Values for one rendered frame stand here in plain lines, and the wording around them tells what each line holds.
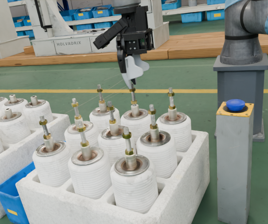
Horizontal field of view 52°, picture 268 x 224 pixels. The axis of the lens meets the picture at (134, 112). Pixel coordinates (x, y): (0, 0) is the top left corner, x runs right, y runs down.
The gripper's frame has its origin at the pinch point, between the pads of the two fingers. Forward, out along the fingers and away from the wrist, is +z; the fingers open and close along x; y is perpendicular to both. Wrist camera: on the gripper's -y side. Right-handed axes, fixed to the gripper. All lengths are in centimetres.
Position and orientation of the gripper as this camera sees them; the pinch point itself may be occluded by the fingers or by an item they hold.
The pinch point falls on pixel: (129, 82)
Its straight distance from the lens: 78.9
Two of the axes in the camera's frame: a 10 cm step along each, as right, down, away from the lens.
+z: 1.3, 9.1, 3.9
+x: 3.2, -4.1, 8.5
